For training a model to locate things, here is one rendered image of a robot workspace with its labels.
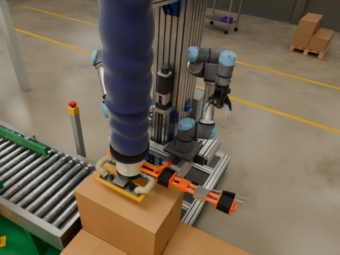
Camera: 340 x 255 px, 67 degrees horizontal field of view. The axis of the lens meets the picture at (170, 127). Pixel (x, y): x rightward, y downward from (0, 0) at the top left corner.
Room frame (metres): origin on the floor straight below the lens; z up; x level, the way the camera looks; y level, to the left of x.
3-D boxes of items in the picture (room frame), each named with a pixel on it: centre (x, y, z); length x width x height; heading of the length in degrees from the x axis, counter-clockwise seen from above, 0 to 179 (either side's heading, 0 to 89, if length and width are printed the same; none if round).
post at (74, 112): (1.95, 0.88, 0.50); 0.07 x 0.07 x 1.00; 67
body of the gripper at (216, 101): (1.17, -0.24, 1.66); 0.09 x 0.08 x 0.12; 153
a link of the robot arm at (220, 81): (1.18, -0.24, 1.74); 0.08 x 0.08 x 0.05
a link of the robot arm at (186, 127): (1.48, -0.12, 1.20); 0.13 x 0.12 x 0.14; 89
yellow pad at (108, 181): (1.05, 0.26, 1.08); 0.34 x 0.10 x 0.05; 65
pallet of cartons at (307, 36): (7.56, -3.80, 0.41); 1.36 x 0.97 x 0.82; 154
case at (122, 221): (1.13, 0.22, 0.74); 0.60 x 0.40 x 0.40; 65
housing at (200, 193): (0.93, -0.20, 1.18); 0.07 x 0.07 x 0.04; 65
